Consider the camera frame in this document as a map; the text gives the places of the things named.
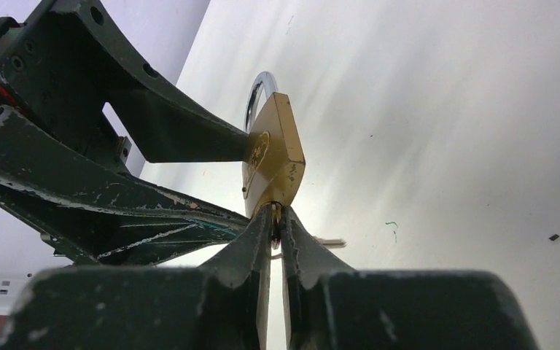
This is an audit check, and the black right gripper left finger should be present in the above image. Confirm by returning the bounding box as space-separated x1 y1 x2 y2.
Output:
0 205 273 349

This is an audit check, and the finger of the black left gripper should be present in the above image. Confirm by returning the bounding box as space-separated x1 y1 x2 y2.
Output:
0 106 248 265
0 1 248 163

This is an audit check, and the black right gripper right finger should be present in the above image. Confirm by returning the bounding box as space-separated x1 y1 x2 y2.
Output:
279 207 538 349

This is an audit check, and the silver key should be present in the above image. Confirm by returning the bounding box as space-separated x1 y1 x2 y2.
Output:
271 206 347 260

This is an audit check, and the large brass padlock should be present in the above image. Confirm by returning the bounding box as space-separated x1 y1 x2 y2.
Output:
242 71 306 217

